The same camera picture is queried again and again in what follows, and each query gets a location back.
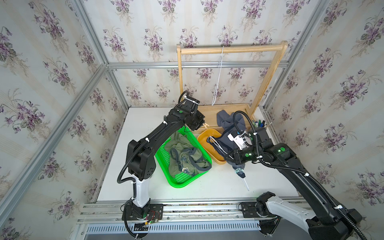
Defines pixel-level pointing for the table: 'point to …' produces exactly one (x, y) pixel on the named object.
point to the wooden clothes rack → (211, 111)
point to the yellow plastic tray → (210, 148)
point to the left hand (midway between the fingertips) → (207, 121)
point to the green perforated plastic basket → (180, 181)
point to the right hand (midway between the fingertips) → (228, 157)
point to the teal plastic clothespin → (239, 170)
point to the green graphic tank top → (184, 159)
